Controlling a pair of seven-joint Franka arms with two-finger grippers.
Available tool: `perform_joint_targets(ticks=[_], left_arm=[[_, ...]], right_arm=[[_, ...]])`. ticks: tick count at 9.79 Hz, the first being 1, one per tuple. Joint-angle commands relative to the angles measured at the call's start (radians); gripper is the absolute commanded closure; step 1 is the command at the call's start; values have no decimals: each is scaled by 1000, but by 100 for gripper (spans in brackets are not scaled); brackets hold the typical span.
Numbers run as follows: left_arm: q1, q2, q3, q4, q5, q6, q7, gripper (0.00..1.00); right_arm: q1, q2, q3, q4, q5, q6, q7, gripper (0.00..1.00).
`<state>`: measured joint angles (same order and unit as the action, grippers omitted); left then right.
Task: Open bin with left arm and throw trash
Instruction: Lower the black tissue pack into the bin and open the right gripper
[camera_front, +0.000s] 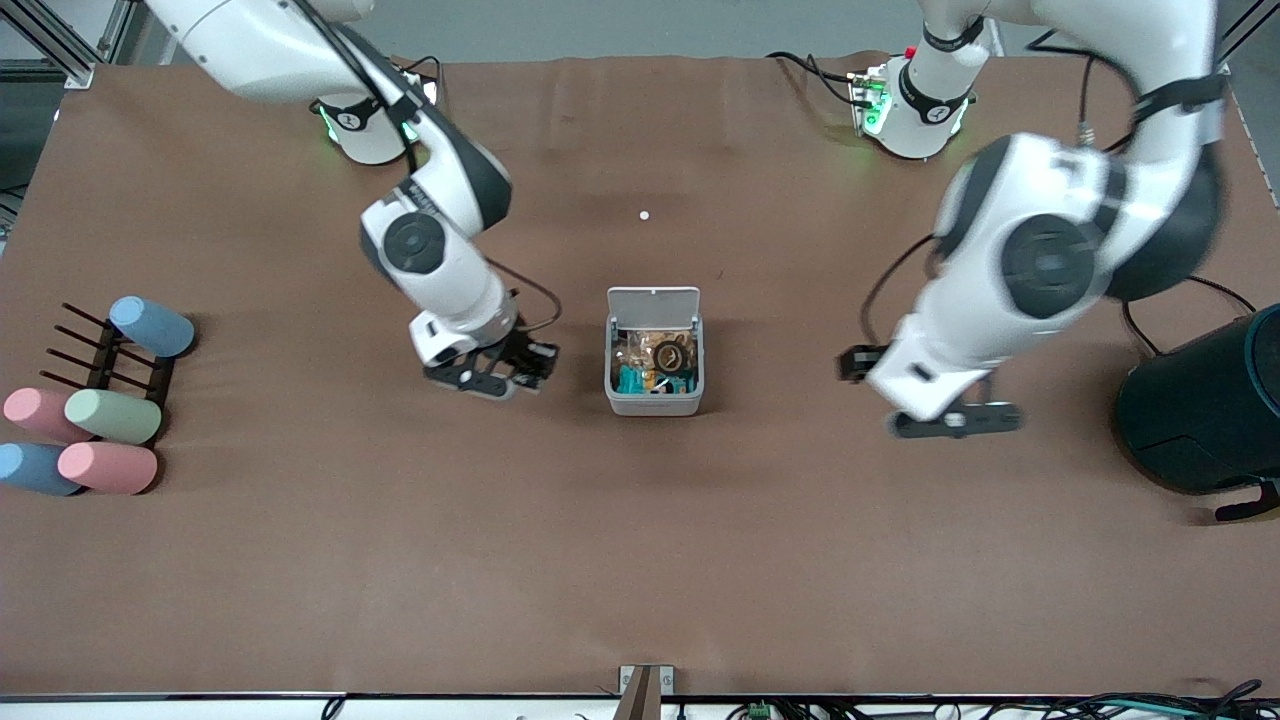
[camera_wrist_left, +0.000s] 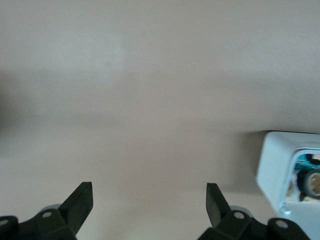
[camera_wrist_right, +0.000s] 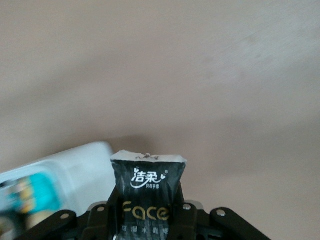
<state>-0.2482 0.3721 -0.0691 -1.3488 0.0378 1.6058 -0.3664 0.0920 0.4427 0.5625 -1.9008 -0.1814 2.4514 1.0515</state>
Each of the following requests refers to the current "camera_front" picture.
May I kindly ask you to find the brown snack bag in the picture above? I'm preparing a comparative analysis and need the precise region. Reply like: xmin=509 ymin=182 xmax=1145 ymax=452
xmin=613 ymin=328 xmax=661 ymax=373

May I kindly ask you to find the dark cylindrical device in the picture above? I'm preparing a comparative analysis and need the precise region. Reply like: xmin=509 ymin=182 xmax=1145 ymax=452
xmin=1116 ymin=303 xmax=1280 ymax=496

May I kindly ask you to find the black device stand foot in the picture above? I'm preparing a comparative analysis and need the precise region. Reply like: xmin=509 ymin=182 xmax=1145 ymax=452
xmin=1215 ymin=480 xmax=1280 ymax=523

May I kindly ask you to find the green plastic cup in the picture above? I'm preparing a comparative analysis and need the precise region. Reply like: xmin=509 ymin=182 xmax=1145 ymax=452
xmin=64 ymin=388 xmax=164 ymax=446

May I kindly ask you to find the black cable bundle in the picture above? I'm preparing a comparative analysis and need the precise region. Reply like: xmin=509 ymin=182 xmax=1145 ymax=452
xmin=930 ymin=680 xmax=1280 ymax=720

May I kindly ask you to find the white lidded trash bin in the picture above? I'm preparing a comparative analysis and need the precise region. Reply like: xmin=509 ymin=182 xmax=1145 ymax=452
xmin=605 ymin=287 xmax=705 ymax=417

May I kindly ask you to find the aluminium frame profile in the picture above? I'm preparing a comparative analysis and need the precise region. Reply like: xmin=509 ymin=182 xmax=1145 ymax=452
xmin=1215 ymin=0 xmax=1280 ymax=79
xmin=0 ymin=0 xmax=101 ymax=91

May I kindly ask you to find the pink plastic cup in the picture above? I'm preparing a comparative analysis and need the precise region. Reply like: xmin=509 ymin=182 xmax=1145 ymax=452
xmin=57 ymin=441 xmax=160 ymax=496
xmin=3 ymin=387 xmax=96 ymax=444

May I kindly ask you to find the black left base cable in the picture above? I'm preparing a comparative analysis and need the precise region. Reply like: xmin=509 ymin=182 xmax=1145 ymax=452
xmin=768 ymin=50 xmax=861 ymax=106

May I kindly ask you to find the black looped device cable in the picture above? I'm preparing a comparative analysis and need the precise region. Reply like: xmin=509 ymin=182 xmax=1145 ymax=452
xmin=1122 ymin=275 xmax=1259 ymax=357

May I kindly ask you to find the metal table edge bracket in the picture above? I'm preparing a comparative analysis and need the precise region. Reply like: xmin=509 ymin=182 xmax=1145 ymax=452
xmin=618 ymin=664 xmax=676 ymax=720

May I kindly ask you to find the dark wooden cup rack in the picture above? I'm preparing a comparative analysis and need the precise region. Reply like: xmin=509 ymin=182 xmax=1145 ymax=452
xmin=38 ymin=302 xmax=179 ymax=441

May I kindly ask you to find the blue plastic cup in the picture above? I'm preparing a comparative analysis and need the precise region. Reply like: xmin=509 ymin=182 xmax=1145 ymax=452
xmin=108 ymin=296 xmax=198 ymax=359
xmin=0 ymin=442 xmax=86 ymax=498

